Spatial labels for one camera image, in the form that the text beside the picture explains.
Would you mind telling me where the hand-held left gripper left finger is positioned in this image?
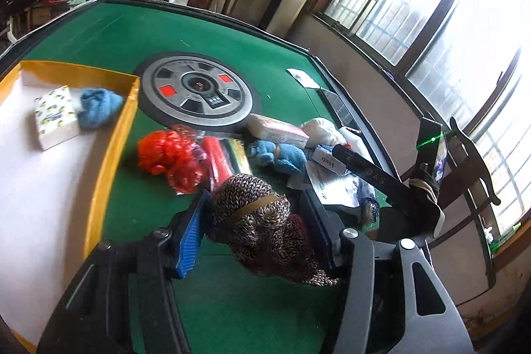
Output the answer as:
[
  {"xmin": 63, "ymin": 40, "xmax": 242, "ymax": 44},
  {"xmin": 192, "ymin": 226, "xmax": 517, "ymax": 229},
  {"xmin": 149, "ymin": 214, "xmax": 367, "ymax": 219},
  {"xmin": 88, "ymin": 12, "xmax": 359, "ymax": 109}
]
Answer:
[{"xmin": 37, "ymin": 190, "xmax": 212, "ymax": 354}]

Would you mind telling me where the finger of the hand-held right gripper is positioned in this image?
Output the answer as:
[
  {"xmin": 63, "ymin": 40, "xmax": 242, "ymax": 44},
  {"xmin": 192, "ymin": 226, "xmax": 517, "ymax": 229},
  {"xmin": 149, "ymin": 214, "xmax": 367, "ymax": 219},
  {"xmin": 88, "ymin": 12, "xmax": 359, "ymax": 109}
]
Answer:
[{"xmin": 331, "ymin": 144, "xmax": 411, "ymax": 210}]

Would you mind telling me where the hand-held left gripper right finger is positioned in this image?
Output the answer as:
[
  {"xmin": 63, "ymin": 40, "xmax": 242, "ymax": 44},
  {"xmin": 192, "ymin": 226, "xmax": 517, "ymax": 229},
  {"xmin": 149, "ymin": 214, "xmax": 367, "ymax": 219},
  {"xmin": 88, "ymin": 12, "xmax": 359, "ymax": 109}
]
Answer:
[{"xmin": 301, "ymin": 188, "xmax": 478, "ymax": 354}]

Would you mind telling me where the brown knitted hat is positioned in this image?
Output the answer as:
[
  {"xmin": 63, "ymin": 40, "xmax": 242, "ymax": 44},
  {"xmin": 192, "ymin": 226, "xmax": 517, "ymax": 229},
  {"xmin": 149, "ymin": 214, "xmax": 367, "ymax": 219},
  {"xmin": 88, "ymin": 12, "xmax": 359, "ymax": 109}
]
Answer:
[{"xmin": 206, "ymin": 173, "xmax": 339, "ymax": 287}]

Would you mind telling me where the white cloth bundle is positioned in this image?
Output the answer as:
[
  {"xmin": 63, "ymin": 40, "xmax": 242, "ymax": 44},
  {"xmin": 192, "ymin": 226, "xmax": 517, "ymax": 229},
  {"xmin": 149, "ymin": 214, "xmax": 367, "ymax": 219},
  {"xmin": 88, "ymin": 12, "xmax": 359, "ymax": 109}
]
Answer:
[{"xmin": 299, "ymin": 117, "xmax": 347, "ymax": 149}]

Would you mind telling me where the yellow cardboard box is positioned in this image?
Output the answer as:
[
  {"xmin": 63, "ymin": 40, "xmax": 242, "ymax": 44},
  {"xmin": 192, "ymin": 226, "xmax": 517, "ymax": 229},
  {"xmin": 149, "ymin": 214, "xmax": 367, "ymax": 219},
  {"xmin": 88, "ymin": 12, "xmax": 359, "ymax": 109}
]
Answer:
[{"xmin": 0, "ymin": 60, "xmax": 142, "ymax": 352}]

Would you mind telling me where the white blue flat packet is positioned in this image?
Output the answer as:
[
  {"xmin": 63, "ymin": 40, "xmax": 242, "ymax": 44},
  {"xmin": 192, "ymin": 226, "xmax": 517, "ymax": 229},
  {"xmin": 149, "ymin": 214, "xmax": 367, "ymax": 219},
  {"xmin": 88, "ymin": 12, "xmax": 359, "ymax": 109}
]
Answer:
[{"xmin": 286, "ymin": 163, "xmax": 376, "ymax": 209}]

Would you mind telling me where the dark wooden chair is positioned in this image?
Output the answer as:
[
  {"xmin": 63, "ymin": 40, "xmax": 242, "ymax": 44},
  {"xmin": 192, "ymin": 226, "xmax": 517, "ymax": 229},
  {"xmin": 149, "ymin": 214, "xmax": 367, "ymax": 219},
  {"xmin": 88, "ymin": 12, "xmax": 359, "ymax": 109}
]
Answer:
[{"xmin": 440, "ymin": 117, "xmax": 502, "ymax": 288}]

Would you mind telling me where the small white tissue pack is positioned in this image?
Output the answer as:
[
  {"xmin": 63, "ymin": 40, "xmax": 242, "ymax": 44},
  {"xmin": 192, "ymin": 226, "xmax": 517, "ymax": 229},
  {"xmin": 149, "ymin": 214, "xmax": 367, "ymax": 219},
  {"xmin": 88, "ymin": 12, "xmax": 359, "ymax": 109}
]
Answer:
[{"xmin": 311, "ymin": 144, "xmax": 347, "ymax": 175}]

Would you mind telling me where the blue plush toy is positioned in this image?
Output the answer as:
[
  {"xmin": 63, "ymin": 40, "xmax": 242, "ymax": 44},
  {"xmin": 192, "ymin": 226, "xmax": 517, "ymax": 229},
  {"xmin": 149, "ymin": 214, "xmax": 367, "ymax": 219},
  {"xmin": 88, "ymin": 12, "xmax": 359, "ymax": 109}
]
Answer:
[{"xmin": 248, "ymin": 139, "xmax": 307, "ymax": 175}]

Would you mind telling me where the red plastic bag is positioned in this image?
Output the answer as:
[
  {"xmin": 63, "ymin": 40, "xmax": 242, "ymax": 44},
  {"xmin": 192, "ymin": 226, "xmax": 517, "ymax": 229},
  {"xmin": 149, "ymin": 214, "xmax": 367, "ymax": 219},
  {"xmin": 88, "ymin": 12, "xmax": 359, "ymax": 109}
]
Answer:
[{"xmin": 137, "ymin": 124, "xmax": 206, "ymax": 195}]

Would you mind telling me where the pink tissue pack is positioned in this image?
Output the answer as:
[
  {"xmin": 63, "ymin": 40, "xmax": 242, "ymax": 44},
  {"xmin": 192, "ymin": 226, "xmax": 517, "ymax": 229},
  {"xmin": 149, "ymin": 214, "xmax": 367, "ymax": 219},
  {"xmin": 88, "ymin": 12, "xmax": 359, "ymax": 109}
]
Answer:
[{"xmin": 247, "ymin": 113, "xmax": 310, "ymax": 147}]

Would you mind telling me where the white paper card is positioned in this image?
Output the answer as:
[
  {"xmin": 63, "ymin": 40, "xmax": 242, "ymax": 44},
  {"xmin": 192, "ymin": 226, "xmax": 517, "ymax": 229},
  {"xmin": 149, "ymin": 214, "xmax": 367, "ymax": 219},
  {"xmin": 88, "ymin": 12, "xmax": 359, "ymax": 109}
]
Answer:
[{"xmin": 286, "ymin": 68, "xmax": 322, "ymax": 89}]

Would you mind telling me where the round grey table panel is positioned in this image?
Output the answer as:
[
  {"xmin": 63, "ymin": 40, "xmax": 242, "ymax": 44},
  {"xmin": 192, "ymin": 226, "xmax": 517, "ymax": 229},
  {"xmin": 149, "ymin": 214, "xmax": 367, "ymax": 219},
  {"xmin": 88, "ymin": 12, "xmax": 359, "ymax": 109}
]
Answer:
[{"xmin": 133, "ymin": 52, "xmax": 262, "ymax": 133}]

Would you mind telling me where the light blue towel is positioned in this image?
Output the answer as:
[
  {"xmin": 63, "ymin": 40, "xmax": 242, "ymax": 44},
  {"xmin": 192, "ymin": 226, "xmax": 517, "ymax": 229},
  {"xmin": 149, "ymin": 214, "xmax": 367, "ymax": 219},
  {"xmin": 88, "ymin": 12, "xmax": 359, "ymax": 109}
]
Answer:
[{"xmin": 79, "ymin": 87, "xmax": 125, "ymax": 129}]

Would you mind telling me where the dark framed window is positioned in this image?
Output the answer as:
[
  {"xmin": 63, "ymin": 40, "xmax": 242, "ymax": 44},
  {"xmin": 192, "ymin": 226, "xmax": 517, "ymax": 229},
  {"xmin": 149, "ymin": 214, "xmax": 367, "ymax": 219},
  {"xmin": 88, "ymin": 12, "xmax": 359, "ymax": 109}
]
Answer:
[{"xmin": 311, "ymin": 0, "xmax": 531, "ymax": 255}]

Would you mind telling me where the lemon print tissue pack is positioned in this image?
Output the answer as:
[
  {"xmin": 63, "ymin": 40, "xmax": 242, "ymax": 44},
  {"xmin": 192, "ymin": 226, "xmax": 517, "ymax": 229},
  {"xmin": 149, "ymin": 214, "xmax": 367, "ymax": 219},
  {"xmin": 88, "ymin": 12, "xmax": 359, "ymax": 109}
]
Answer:
[{"xmin": 34, "ymin": 85, "xmax": 81, "ymax": 151}]

